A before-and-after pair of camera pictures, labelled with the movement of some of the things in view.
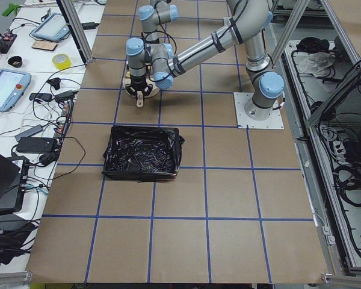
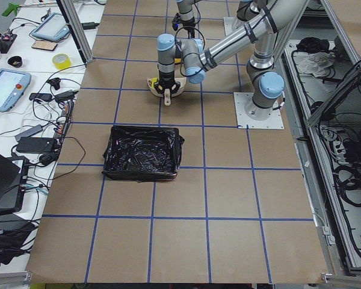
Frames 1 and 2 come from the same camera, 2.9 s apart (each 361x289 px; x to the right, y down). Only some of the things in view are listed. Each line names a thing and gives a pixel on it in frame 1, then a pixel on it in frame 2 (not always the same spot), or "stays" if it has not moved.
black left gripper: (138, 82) to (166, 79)
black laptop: (7, 176) stays
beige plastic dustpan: (140, 96) to (183, 82)
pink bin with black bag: (142, 153) stays
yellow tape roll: (61, 61) stays
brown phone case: (44, 45) stays
